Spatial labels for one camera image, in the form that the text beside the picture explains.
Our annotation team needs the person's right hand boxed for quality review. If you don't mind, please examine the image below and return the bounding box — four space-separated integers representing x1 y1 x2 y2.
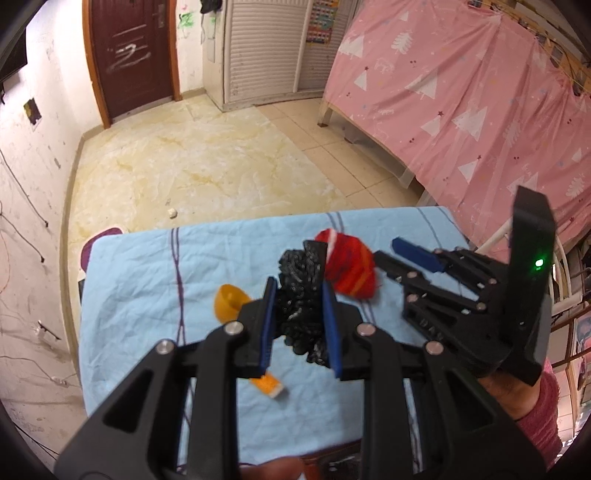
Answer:
477 368 539 420

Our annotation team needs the black wall cable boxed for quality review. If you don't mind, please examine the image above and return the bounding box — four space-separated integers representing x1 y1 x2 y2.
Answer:
0 147 49 228

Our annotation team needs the dark wall screen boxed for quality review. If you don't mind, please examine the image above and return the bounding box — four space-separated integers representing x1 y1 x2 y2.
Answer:
0 25 29 86

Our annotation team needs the person's right forearm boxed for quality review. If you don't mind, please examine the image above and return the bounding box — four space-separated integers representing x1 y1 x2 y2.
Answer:
513 359 562 468

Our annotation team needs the light blue tablecloth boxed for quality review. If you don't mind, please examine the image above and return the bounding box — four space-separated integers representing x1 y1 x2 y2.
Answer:
78 206 477 468

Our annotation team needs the white louvred wardrobe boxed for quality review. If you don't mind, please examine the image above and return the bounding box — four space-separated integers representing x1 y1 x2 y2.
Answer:
203 0 352 112

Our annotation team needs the black crinkly toy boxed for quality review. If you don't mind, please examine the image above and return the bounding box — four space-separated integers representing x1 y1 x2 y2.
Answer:
277 239 336 370

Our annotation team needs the dark red wooden door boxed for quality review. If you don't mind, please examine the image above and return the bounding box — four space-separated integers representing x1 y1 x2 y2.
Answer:
82 0 182 129

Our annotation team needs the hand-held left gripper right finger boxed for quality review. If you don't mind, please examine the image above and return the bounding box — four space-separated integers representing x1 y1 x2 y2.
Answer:
322 279 550 480

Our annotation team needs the orange and white block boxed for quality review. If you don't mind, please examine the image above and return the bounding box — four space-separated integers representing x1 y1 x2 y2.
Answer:
249 373 288 398

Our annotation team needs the colourful wall poster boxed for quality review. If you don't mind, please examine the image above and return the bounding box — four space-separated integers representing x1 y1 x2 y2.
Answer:
305 0 343 47

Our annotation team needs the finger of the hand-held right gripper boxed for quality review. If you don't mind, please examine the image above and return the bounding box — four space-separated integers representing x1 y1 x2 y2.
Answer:
390 237 509 296
372 250 489 324

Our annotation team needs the person's left hand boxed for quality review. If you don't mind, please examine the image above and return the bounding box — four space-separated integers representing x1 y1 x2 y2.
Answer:
238 457 320 480

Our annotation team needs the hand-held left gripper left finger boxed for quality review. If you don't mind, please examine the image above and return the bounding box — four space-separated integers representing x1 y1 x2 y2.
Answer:
53 276 279 480

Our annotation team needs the dark purple stool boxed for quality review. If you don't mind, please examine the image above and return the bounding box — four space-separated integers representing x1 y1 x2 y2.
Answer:
80 226 125 283

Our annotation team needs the wooden bed frame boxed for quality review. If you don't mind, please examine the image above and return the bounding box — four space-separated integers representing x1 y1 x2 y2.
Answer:
317 90 439 209

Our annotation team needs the pink tree-print bed curtain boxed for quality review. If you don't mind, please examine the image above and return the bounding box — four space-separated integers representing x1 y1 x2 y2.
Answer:
322 0 591 261

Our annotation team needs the red striped knitted sock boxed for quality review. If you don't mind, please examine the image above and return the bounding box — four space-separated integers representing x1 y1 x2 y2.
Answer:
315 228 380 299

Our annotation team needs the white metal chair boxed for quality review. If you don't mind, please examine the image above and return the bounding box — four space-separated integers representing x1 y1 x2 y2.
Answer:
475 217 579 306

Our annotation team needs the yellow plastic half shell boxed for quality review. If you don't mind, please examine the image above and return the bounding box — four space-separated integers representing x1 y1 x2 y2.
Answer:
213 284 253 324

